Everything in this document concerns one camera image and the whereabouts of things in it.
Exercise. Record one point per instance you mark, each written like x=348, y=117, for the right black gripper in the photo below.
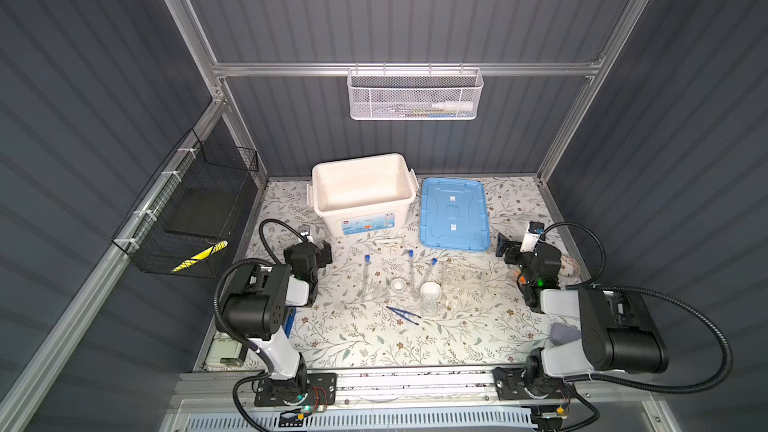
x=509, y=249

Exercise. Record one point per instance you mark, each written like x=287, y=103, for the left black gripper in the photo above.
x=323, y=253

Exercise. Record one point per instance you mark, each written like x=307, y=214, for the blue-capped test tube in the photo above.
x=412, y=274
x=365, y=276
x=429, y=272

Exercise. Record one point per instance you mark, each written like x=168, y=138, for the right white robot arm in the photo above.
x=617, y=332

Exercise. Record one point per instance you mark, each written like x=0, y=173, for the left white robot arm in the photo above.
x=252, y=301

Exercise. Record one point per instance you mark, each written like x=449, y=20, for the floral tape roll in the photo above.
x=570, y=267

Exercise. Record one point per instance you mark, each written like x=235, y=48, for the clear acrylic tube rack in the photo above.
x=464, y=284

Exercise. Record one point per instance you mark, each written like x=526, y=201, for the white plastic storage bin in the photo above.
x=363, y=195

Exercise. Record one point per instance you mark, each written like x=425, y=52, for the small white dish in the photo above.
x=398, y=285

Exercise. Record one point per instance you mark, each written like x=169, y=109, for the blue plastic bin lid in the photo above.
x=454, y=215

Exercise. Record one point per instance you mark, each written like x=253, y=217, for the blue tweezers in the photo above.
x=405, y=315

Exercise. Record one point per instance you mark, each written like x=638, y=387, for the green white small device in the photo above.
x=224, y=352

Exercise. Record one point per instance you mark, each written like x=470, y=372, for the white bottle in basket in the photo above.
x=452, y=107

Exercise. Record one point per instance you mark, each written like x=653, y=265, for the blue handled tool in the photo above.
x=289, y=321

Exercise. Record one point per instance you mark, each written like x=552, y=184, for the black wire mesh basket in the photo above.
x=194, y=219

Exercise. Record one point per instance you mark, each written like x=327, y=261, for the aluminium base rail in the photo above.
x=350, y=386

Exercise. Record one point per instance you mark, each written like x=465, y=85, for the white wire mesh basket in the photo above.
x=406, y=94

